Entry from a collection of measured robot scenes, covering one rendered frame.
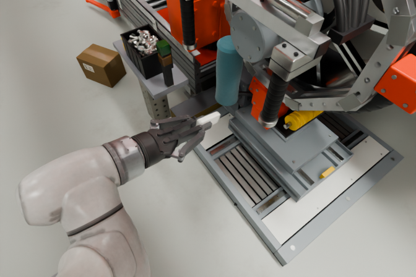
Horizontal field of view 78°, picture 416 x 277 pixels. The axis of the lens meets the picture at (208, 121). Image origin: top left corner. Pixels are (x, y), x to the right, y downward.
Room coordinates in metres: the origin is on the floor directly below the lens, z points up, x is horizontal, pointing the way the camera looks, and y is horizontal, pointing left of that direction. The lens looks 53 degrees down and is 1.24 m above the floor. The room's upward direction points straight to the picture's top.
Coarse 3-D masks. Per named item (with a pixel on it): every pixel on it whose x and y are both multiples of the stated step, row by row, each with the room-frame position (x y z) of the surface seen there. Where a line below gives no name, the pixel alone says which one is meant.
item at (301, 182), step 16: (240, 128) 0.76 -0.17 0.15; (256, 144) 0.66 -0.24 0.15; (336, 144) 0.66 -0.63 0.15; (272, 160) 0.58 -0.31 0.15; (320, 160) 0.58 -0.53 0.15; (336, 160) 0.56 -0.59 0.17; (272, 176) 0.52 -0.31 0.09; (288, 176) 0.49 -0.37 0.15; (304, 176) 0.48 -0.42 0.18; (320, 176) 0.49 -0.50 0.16; (288, 192) 0.43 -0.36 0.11; (304, 192) 0.42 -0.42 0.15
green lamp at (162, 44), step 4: (164, 40) 0.79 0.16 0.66; (156, 44) 0.77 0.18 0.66; (160, 44) 0.77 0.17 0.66; (164, 44) 0.77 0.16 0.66; (168, 44) 0.77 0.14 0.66; (160, 48) 0.75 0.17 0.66; (164, 48) 0.75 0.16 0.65; (168, 48) 0.76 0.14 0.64; (160, 52) 0.75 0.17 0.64; (164, 52) 0.75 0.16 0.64; (168, 52) 0.76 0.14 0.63
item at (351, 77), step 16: (384, 32) 0.52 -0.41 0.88; (336, 48) 0.59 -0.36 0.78; (352, 48) 0.57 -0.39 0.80; (320, 64) 0.61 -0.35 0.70; (336, 64) 0.70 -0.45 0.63; (352, 64) 0.55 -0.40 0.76; (304, 80) 0.62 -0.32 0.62; (320, 80) 0.59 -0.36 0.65; (336, 80) 0.58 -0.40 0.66; (352, 80) 0.54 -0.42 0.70
